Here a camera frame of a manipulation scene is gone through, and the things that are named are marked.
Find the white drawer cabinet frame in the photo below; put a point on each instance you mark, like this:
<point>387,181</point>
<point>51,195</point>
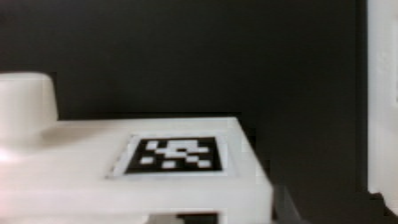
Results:
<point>382,96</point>

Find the white drawer box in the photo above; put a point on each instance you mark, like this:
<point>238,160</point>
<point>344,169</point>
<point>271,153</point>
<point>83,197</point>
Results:
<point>120,171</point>

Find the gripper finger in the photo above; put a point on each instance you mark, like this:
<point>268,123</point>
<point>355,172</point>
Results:
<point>199,218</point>

